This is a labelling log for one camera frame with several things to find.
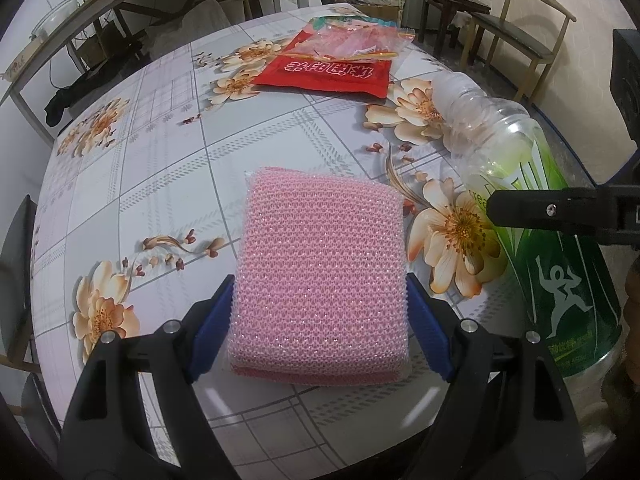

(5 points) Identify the green label plastic bottle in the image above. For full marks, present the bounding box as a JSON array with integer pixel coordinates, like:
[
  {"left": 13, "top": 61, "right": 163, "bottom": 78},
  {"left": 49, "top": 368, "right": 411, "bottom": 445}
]
[{"left": 431, "top": 71, "right": 628, "bottom": 398}]

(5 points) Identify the dark wooden stool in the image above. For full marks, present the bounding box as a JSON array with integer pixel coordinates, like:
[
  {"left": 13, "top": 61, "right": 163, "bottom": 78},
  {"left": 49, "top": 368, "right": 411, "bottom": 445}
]
[{"left": 421, "top": 0, "right": 492, "bottom": 57}]

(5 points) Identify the pink mesh sponge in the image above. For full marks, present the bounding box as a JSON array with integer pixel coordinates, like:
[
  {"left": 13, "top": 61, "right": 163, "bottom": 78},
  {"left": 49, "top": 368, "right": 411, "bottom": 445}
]
[{"left": 227, "top": 165, "right": 412, "bottom": 387}]

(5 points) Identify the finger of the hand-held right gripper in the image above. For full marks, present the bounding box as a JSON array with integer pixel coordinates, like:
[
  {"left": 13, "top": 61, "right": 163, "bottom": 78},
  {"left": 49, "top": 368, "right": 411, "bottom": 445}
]
[{"left": 486, "top": 186, "right": 622, "bottom": 237}]

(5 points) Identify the wooden chair black seat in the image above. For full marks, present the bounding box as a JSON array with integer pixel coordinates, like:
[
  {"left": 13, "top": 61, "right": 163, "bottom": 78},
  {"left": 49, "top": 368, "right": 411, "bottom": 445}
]
[{"left": 0, "top": 194, "right": 37, "bottom": 376}]

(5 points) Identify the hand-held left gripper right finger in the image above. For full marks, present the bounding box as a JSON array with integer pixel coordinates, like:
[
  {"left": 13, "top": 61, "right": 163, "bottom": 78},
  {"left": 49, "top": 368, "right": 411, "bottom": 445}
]
[{"left": 400, "top": 274, "right": 587, "bottom": 480}]

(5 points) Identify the red flat packet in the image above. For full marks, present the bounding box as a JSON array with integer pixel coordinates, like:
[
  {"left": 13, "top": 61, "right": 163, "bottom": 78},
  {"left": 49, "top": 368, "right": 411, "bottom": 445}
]
[{"left": 250, "top": 29, "right": 394, "bottom": 104}]

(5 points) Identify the clear plastic bag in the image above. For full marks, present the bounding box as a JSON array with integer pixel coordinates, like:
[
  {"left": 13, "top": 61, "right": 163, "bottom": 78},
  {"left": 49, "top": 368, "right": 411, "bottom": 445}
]
[{"left": 279, "top": 16, "right": 417, "bottom": 62}]

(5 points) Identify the clear glass bowl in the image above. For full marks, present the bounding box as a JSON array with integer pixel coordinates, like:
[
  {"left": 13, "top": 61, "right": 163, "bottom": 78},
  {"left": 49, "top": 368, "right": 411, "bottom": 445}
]
[{"left": 31, "top": 0, "right": 84, "bottom": 39}]

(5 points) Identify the white printed dish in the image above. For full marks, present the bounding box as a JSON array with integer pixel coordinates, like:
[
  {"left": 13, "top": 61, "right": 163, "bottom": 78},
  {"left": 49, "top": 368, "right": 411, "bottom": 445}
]
[{"left": 1, "top": 39, "right": 47, "bottom": 82}]

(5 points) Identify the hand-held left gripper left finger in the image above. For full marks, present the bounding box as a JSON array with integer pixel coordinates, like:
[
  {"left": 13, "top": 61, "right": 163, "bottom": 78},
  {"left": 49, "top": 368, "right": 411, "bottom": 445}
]
[{"left": 59, "top": 274, "right": 237, "bottom": 480}]

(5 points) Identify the wooden chair dark seat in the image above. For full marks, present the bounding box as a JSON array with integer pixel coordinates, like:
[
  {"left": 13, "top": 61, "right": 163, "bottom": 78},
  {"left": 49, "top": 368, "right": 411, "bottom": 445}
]
[{"left": 459, "top": 0, "right": 579, "bottom": 107}]

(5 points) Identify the black cloth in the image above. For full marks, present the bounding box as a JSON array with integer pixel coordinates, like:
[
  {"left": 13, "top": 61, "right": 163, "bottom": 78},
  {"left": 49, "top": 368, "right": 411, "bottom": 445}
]
[{"left": 44, "top": 71, "right": 102, "bottom": 129}]

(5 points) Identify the cardboard box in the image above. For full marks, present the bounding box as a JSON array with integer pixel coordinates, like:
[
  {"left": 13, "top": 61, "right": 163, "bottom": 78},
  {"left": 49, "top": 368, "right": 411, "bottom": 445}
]
[{"left": 349, "top": 1, "right": 407, "bottom": 27}]

